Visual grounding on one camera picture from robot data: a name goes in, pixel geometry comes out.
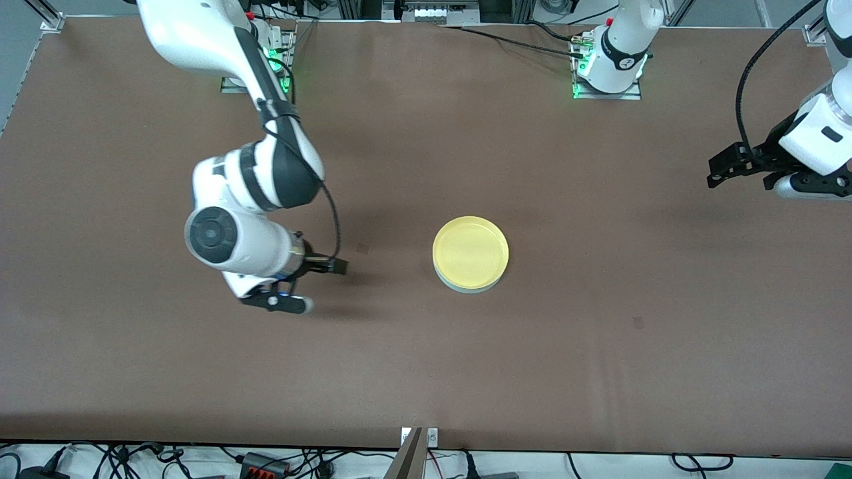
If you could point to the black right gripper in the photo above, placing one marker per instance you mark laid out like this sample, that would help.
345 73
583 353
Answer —
318 264

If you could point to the yellow round plate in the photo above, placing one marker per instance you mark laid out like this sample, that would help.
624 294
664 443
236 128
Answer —
470 253

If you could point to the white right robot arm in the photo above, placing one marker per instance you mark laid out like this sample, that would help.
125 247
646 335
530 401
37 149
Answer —
253 186

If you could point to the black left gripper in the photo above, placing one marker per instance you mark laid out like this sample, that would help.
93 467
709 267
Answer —
767 153

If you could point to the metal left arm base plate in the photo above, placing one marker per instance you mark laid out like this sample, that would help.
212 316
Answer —
606 96

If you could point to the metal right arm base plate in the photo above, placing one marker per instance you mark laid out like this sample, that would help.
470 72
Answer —
233 85

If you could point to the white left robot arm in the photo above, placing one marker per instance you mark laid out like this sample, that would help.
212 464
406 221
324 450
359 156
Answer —
819 136

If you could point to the black orange power strip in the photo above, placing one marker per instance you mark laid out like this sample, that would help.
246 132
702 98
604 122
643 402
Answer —
263 464

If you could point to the black power adapter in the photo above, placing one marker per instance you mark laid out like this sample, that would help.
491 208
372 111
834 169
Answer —
41 474

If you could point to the pale green round plate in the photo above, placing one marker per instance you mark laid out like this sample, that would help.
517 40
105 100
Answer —
471 291

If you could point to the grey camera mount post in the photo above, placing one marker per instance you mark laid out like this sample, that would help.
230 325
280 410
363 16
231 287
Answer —
407 459

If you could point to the aluminium corner bracket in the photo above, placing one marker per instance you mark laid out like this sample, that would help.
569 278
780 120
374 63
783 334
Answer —
53 24
815 34

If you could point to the green flat object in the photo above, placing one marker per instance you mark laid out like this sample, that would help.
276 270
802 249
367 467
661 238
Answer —
840 471

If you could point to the white metal bracket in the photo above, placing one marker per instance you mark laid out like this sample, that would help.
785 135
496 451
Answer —
432 436

